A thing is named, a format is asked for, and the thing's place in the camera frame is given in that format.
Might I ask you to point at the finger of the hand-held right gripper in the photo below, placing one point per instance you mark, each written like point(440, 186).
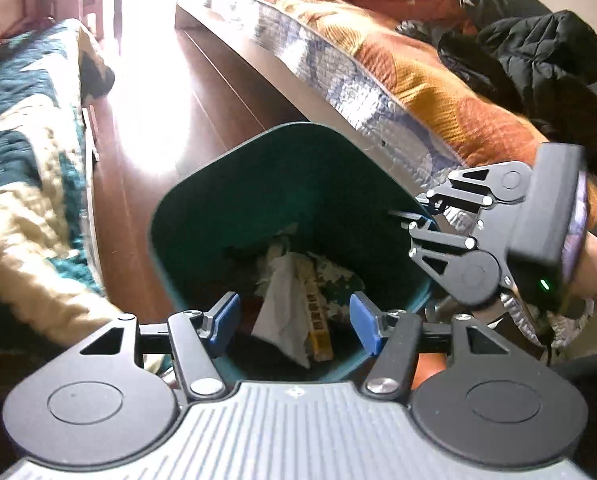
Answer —
point(443, 247)
point(463, 187)

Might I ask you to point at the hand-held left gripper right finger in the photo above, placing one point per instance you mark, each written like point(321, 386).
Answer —
point(366, 320)

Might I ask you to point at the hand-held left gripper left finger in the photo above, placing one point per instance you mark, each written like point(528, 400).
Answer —
point(226, 320)

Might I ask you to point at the yellow white carton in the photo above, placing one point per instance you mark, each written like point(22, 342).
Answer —
point(318, 320)

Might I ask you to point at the dark green trash bin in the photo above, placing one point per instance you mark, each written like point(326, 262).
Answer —
point(228, 195)

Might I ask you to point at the christmas print paper wrapper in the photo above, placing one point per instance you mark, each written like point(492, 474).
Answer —
point(336, 280)

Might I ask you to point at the white crumpled tissue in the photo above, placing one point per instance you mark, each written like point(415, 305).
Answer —
point(283, 305)

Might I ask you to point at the orange patterned bedspread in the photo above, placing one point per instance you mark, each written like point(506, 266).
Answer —
point(428, 85)

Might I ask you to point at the black quilted jacket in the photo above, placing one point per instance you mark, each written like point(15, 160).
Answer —
point(548, 70)

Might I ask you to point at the teal cream patchwork quilt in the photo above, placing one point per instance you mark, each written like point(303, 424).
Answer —
point(18, 160)

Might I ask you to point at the wooden chair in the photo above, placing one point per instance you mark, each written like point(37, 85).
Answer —
point(101, 0)

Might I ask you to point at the white bed frame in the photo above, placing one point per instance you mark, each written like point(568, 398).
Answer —
point(258, 55)

